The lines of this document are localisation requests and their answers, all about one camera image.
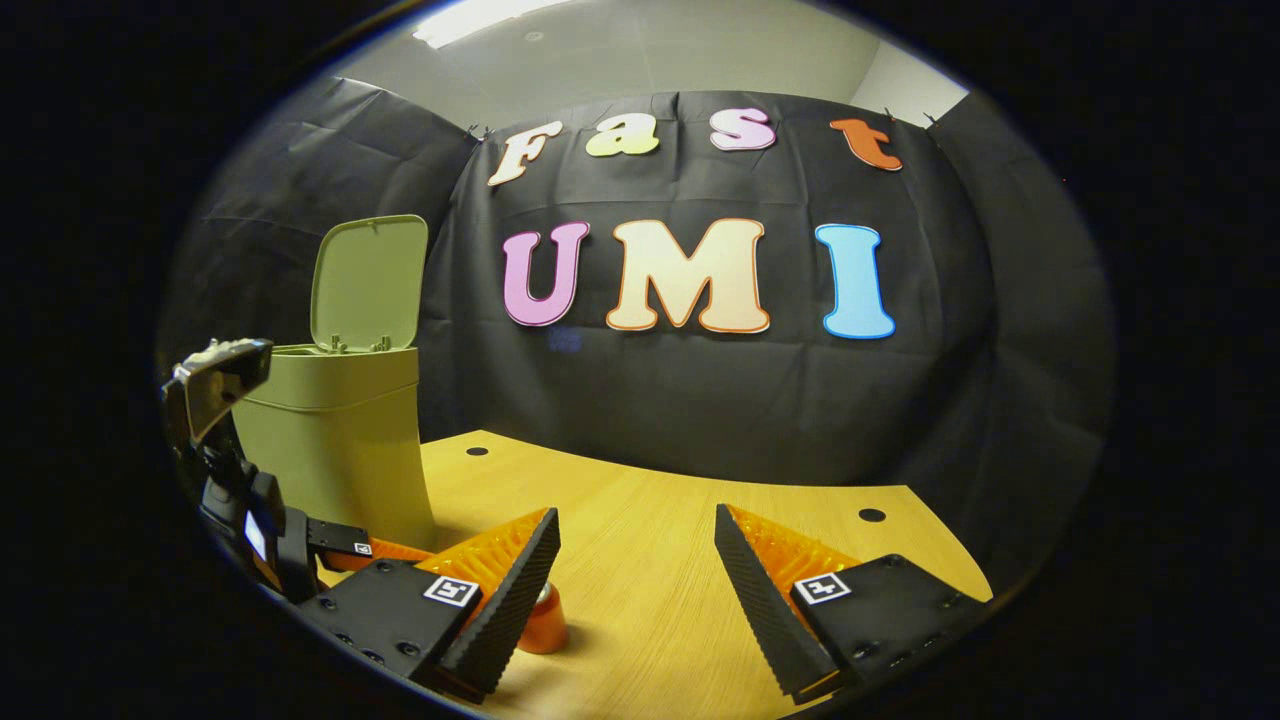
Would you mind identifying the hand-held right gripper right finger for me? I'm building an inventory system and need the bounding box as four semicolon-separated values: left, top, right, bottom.
714;503;993;703

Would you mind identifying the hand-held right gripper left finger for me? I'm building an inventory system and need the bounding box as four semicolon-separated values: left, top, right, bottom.
300;507;563;703

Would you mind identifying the red pop can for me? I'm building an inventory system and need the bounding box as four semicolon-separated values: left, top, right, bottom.
515;583;570;656

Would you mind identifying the green desktop garbage bin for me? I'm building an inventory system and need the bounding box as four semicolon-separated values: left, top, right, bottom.
232;214;437;551

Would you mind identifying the wooden desktop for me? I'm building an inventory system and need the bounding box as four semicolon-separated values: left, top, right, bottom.
315;430;993;720

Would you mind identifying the black backdrop cloth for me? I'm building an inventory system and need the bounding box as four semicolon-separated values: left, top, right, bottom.
158;78;1119;591

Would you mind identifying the ceiling light panel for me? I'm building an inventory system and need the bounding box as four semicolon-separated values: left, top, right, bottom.
412;0;571;49

